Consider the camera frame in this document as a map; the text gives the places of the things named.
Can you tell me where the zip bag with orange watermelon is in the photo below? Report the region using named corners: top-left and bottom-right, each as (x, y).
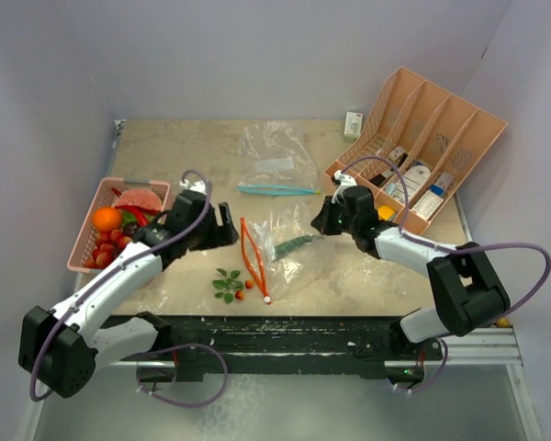
top-left (240, 198), bottom-right (335, 304)

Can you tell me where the orange fake orange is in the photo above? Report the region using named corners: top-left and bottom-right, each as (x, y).
top-left (92, 207), bottom-right (123, 232)

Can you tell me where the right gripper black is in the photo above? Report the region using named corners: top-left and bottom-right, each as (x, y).
top-left (311, 196), bottom-right (359, 236)

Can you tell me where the dark purple fake plum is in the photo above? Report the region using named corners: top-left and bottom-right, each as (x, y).
top-left (122, 221), bottom-right (140, 237)

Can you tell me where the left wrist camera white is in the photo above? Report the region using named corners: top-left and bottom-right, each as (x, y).
top-left (179, 178), bottom-right (211, 196)

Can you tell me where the cherry tomato leaf sprig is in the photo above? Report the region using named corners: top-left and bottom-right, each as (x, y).
top-left (212, 268), bottom-right (255, 304)

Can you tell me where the green fake cucumber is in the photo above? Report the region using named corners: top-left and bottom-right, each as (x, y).
top-left (273, 234), bottom-right (314, 261)

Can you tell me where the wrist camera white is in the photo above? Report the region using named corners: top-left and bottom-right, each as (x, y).
top-left (332, 170), bottom-right (357, 203)
top-left (179, 178), bottom-right (211, 196)

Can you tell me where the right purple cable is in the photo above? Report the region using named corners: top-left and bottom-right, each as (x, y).
top-left (343, 155), bottom-right (551, 322)

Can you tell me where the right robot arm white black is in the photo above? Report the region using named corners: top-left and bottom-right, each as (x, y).
top-left (310, 186), bottom-right (511, 359)

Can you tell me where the fake watermelon slice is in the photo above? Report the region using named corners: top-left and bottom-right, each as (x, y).
top-left (112, 188), bottom-right (163, 210)

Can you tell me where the white medicine box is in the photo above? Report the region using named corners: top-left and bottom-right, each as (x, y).
top-left (411, 189), bottom-right (444, 221)

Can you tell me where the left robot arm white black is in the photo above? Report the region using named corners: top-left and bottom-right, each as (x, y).
top-left (18, 190), bottom-right (239, 401)

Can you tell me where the orange desk organizer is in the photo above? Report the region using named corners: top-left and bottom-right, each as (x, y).
top-left (323, 67), bottom-right (507, 234)

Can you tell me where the zip bag with fake fruit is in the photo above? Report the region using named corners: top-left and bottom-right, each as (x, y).
top-left (237, 120), bottom-right (320, 197)

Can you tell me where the small white green box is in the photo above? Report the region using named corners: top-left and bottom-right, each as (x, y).
top-left (343, 112), bottom-right (363, 140)

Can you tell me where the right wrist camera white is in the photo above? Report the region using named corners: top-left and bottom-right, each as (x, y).
top-left (332, 170), bottom-right (357, 203)

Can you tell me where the pink plastic basket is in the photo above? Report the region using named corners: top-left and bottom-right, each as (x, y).
top-left (67, 177), bottom-right (171, 273)

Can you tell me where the yellow tape measure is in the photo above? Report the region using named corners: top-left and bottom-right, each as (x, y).
top-left (377, 205), bottom-right (396, 221)

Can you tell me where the small yellow ball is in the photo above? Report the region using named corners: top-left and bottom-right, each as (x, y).
top-left (496, 318), bottom-right (511, 328)

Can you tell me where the red fake chili pepper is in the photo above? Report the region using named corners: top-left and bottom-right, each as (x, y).
top-left (112, 187), bottom-right (160, 215)

